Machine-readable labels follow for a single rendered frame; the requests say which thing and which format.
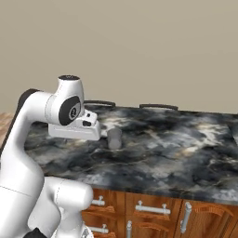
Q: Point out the grey cup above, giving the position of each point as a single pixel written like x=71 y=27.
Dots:
x=114 y=138

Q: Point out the wooden drawer front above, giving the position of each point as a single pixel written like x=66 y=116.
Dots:
x=116 y=227
x=152 y=200
x=113 y=200

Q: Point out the wooden cupboard door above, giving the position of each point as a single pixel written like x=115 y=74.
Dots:
x=210 y=223
x=152 y=231

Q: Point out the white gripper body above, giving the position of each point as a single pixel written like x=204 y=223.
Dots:
x=77 y=132

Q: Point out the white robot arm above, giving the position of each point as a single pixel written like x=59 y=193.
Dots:
x=21 y=173

